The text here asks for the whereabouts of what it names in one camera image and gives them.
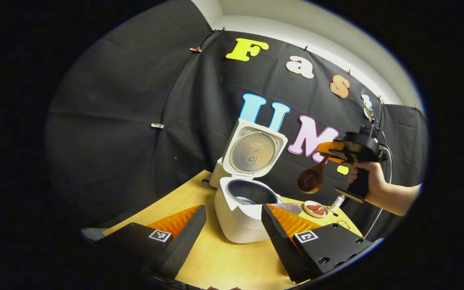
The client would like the white rice cooker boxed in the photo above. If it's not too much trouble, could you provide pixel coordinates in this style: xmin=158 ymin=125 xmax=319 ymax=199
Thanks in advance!
xmin=214 ymin=119 xmax=293 ymax=244

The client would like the white toaster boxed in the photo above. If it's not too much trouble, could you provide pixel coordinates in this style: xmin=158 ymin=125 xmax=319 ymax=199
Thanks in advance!
xmin=209 ymin=157 xmax=228 ymax=189

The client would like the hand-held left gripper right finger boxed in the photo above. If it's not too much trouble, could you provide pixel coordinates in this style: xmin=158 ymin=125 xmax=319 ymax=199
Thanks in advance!
xmin=261 ymin=203 xmax=374 ymax=284

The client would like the black backdrop cloth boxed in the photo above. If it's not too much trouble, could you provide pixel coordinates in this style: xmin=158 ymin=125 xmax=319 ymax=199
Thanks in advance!
xmin=45 ymin=0 xmax=429 ymax=242

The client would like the white oval plate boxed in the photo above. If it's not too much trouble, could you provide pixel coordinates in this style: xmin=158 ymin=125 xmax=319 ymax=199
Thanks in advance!
xmin=304 ymin=201 xmax=329 ymax=218

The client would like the small clear bottle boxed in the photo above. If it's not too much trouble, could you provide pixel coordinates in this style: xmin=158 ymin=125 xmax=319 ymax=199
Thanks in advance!
xmin=329 ymin=195 xmax=345 ymax=213

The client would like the brown wooden spoon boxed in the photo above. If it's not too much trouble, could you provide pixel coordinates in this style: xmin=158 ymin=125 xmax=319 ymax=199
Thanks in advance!
xmin=297 ymin=155 xmax=330 ymax=194

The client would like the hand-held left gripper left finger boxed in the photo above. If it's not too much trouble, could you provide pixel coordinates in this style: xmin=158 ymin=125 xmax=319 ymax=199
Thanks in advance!
xmin=95 ymin=205 xmax=208 ymax=280

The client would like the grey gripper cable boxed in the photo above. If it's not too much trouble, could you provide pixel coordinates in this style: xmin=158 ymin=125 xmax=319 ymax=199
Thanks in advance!
xmin=362 ymin=143 xmax=394 ymax=239

